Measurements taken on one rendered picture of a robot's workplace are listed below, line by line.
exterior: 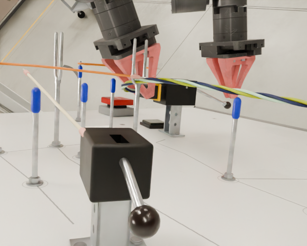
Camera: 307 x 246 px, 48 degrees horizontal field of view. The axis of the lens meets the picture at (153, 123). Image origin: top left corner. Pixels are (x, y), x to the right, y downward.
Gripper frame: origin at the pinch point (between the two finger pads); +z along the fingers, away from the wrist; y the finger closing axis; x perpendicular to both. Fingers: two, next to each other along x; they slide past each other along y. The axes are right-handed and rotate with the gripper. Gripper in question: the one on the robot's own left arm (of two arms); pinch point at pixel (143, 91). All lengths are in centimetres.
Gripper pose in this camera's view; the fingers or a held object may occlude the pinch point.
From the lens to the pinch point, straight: 52.7
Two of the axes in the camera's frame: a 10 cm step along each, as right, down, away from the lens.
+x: 8.3, -4.3, 3.4
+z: 3.1, 8.8, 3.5
